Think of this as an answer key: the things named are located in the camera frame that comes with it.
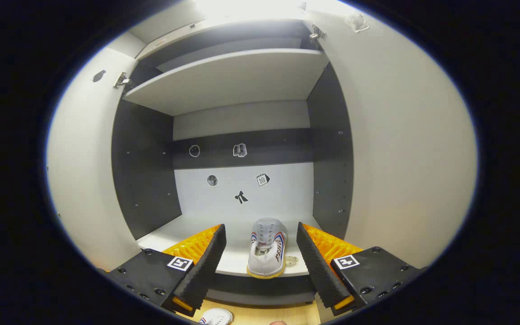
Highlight grey shoe cabinet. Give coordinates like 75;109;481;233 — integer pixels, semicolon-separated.
111;9;355;307

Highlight white shelf board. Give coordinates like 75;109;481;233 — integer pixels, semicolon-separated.
137;214;321;277

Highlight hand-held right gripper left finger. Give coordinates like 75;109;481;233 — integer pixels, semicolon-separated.
107;223;227;317

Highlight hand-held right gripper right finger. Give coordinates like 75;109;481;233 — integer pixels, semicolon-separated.
296;222;423;316

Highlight white canvas shoe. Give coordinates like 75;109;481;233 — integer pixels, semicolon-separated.
199;308;233;325
246;218;288;279

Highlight large ceiling light panel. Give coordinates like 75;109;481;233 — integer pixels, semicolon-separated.
192;0;308;21

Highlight light grey cabinet door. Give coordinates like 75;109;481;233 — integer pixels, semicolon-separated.
46;47;141;271
305;9;479;269

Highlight grey shelf board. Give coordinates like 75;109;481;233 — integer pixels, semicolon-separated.
123;48;330;116

